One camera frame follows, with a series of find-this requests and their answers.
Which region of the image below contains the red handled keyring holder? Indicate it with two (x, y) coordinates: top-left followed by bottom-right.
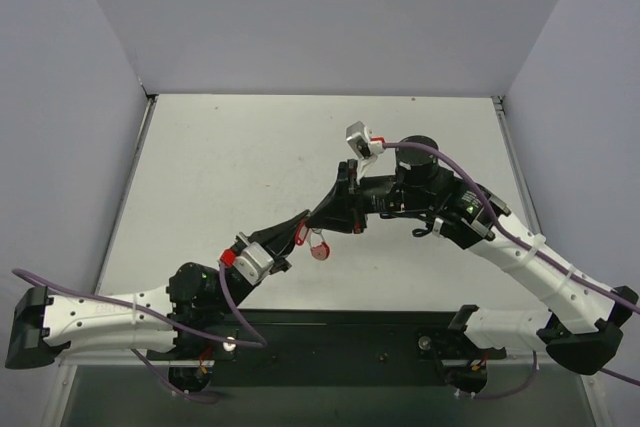
(307, 229), (331, 261)

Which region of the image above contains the red key tag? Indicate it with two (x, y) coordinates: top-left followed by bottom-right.
(294, 222), (310, 246)

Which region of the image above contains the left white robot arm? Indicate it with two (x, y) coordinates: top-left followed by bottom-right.
(5, 211), (309, 370)

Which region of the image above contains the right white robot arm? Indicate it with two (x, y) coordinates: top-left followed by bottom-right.
(306, 134), (639, 375)

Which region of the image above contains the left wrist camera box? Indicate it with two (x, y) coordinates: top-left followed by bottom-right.
(233, 242), (275, 286)

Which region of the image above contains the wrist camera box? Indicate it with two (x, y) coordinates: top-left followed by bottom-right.
(233, 242), (275, 286)
(345, 121), (372, 159)

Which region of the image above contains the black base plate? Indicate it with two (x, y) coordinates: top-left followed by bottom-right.
(147, 309), (506, 389)

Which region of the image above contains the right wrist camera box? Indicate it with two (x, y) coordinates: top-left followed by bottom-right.
(345, 121), (372, 159)

